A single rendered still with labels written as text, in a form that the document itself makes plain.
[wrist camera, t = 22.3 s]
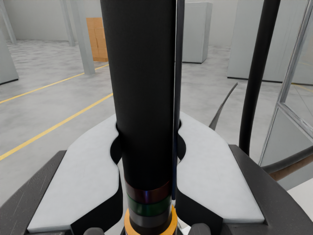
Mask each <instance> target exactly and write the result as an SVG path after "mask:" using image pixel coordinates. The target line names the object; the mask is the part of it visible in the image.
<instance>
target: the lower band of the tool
mask: <svg viewBox="0 0 313 235"><path fill-rule="evenodd" d="M171 211H172V220H171V223H170V225H169V227H168V228H167V229H166V230H165V231H164V232H163V233H161V234H160V235H173V233H174V231H175V229H176V226H177V214H176V210H175V208H174V206H173V205H172V209H171ZM124 225H125V229H126V232H127V234H128V235H140V234H138V233H137V232H136V231H135V230H134V229H133V228H132V226H131V224H130V221H129V208H128V209H127V211H126V214H125V217H124Z"/></svg>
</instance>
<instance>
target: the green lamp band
mask: <svg viewBox="0 0 313 235"><path fill-rule="evenodd" d="M126 195H127V201H128V205H129V207H130V208H131V209H132V210H133V211H134V212H136V213H137V214H140V215H144V216H153V215H157V214H160V213H162V212H163V211H164V210H166V209H167V208H168V206H169V205H170V203H171V200H172V199H171V191H170V193H169V195H168V196H167V197H166V198H165V199H164V200H162V201H160V202H158V203H154V204H141V203H138V202H136V201H134V200H132V199H131V198H130V197H129V195H128V194H127V192H126Z"/></svg>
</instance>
